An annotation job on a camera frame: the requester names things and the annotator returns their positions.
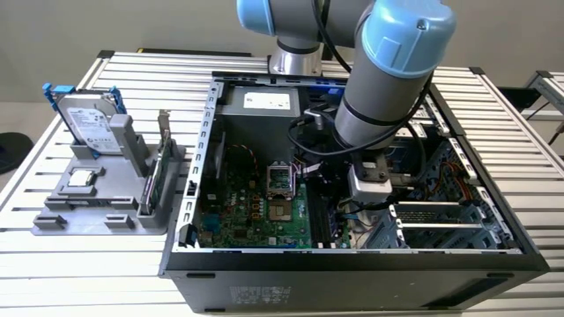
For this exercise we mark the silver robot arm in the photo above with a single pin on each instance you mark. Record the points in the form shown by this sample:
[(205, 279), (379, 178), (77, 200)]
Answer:
[(389, 82)]

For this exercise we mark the black RAM slot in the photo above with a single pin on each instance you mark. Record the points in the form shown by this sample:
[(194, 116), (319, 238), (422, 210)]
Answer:
[(319, 224), (314, 224), (325, 228)]

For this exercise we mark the socket locking lever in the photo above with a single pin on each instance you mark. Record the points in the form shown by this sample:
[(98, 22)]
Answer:
[(294, 180)]

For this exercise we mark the CPU socket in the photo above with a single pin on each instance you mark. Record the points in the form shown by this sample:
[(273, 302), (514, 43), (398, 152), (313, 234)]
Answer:
[(282, 211)]

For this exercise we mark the grey power supply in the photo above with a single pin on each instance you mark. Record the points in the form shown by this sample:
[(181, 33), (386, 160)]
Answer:
[(261, 138)]

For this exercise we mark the grey metal drive cage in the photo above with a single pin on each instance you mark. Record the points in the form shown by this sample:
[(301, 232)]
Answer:
[(414, 130)]

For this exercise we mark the green motherboard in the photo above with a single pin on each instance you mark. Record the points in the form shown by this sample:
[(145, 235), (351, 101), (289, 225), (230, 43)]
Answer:
[(242, 224)]

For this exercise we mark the blue expansion slot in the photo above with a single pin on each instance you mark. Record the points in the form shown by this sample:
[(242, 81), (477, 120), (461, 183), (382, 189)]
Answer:
[(269, 246)]

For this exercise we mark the grey disk bay cage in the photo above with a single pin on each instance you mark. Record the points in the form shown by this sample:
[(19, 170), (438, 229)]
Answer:
[(437, 226)]

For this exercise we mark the black PC case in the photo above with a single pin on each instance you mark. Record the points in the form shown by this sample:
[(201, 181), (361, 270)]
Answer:
[(309, 287)]

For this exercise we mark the graphics card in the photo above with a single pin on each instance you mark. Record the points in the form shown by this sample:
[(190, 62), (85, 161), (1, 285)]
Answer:
[(154, 188)]

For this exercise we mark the grey parts rack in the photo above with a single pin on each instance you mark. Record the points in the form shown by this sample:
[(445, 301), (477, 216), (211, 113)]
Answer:
[(115, 178)]

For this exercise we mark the metal slat side table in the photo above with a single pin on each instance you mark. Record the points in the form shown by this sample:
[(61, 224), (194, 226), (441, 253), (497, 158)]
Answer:
[(546, 82)]

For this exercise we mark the silver CPU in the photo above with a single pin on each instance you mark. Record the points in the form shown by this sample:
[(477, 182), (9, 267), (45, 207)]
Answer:
[(81, 177)]

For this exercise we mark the hard disk in blue carrier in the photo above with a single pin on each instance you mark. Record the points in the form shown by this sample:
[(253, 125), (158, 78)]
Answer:
[(86, 122)]

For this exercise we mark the black round base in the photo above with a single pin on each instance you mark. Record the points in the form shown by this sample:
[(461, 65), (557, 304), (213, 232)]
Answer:
[(14, 152)]

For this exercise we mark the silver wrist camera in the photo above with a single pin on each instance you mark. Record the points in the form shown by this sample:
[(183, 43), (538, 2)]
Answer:
[(370, 188)]

